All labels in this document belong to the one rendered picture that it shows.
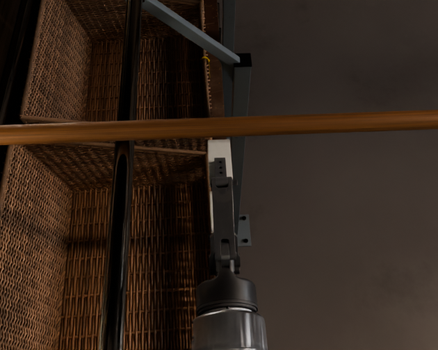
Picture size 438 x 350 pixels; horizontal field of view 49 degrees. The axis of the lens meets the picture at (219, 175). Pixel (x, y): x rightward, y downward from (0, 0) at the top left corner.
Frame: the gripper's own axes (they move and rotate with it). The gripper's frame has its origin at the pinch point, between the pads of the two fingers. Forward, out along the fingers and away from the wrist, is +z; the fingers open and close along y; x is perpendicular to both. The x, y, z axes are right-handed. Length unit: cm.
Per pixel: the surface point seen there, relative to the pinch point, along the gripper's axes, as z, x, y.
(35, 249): 12, -43, 49
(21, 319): -6, -43, 47
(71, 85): 67, -42, 52
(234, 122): 7.9, 2.7, -2.0
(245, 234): 45, 13, 118
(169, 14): 45.2, -8.0, 8.6
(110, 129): 7.5, -15.7, -2.0
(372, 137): 90, 74, 118
